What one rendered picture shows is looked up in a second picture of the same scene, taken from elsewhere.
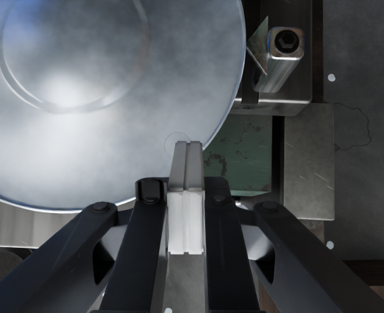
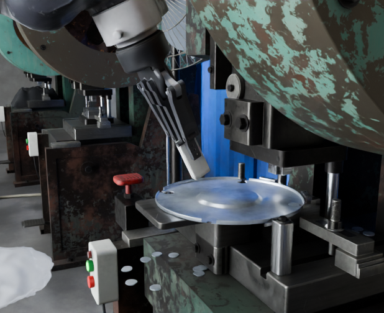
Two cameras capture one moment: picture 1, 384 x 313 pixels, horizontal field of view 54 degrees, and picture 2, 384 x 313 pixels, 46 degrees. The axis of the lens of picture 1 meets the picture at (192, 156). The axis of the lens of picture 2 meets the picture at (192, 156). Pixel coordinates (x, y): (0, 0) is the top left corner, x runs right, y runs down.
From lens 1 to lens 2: 70 cm
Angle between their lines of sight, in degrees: 74
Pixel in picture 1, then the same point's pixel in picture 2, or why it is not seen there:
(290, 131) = not seen: outside the picture
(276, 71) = (274, 237)
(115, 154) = (194, 211)
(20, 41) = (215, 190)
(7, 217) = (150, 203)
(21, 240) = (143, 206)
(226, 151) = (233, 303)
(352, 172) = not seen: outside the picture
